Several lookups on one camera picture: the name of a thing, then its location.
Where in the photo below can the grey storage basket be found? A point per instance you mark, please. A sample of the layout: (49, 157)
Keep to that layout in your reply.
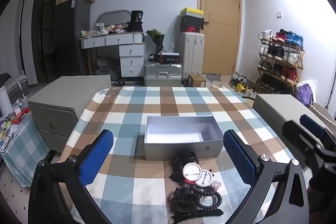
(18, 88)

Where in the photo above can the wooden door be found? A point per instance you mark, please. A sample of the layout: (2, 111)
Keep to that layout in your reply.
(220, 29)

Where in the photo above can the blue plaid cloth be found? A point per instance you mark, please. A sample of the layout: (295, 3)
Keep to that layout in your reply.
(23, 150)

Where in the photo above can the long grey cabinet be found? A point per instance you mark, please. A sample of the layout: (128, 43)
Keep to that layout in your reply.
(275, 106)

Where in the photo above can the thin black pole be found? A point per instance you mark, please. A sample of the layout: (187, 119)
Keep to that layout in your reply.
(329, 94)

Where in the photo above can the red flat box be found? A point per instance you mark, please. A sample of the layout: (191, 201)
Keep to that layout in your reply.
(21, 114)

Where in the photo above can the white desk with drawers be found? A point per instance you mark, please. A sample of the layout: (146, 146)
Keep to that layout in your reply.
(131, 56)

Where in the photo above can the small clear pink brooch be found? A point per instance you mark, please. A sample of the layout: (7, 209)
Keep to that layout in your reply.
(216, 185)

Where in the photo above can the grey fur mat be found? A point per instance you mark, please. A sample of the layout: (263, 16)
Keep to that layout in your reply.
(214, 77)

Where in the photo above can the dark wardrobe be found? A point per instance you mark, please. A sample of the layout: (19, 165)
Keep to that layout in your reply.
(44, 29)

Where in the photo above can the yellow shoe box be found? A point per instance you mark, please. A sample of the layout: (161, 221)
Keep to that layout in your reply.
(191, 12)

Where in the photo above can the black hair band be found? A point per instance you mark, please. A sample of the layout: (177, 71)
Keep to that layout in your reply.
(210, 200)

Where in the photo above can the wicker basket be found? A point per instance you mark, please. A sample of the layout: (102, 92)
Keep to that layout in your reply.
(321, 111)

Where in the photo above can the white perforated board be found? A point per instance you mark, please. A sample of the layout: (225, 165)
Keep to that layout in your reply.
(13, 200)

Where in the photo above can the white light switch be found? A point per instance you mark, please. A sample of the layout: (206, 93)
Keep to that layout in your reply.
(279, 14)

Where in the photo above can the white upright suitcase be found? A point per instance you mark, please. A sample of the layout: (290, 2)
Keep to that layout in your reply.
(191, 56)

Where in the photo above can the dark grey refrigerator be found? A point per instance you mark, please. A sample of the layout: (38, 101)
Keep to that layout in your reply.
(72, 37)

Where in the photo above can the grey cloth bundle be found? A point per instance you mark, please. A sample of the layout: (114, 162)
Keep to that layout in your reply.
(107, 67)

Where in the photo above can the desk clutter pile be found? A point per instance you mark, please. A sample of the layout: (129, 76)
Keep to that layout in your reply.
(105, 29)

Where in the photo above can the red and black shoe box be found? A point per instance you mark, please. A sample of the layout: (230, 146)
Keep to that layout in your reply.
(191, 28)

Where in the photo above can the grey arched frame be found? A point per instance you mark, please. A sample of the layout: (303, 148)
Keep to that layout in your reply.
(113, 15)

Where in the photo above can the white panel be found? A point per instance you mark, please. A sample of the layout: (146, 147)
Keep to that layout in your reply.
(29, 35)

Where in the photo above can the small black box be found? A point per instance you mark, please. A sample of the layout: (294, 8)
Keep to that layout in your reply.
(153, 57)

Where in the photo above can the black box with red stripe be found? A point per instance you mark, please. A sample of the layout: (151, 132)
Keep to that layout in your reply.
(170, 58)

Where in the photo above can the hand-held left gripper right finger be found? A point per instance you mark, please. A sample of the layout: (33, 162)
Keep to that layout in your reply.
(239, 159)

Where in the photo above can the white bottle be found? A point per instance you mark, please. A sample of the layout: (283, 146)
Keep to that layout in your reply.
(5, 102)

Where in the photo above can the black paper bag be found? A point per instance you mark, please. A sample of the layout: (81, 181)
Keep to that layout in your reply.
(135, 20)

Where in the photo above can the purple plastic bag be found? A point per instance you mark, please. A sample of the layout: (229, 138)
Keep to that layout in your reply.
(304, 94)

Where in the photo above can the large black hair claw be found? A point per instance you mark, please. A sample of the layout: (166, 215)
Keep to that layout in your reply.
(185, 199)

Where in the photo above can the small closed cardboard box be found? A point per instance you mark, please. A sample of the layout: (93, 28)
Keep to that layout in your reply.
(197, 80)

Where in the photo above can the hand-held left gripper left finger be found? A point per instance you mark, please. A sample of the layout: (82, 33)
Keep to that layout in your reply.
(95, 161)

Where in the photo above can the dark wrapped flower bouquet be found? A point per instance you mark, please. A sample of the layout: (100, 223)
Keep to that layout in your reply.
(156, 39)

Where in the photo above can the grey box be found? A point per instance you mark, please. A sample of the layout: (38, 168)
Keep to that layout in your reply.
(181, 149)

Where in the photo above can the black fuzzy scrunchie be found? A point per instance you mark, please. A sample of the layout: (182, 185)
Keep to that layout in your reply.
(177, 171)

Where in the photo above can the wooden shoe rack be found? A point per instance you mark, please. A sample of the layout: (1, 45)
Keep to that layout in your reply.
(302, 61)

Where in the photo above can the silver flat suitcase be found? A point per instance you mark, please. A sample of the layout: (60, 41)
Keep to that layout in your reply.
(162, 74)

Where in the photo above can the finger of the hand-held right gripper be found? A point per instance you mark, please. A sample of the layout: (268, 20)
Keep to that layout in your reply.
(294, 133)
(312, 126)

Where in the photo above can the plaid tablecloth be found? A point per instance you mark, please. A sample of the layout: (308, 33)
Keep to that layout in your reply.
(157, 103)

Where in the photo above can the pile of loose shoes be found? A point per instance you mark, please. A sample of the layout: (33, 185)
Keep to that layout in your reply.
(241, 83)

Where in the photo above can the rows of sneakers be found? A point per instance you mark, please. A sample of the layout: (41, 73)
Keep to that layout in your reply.
(278, 52)

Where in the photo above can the grey cabinet with drawers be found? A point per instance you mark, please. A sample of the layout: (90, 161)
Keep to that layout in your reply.
(65, 92)

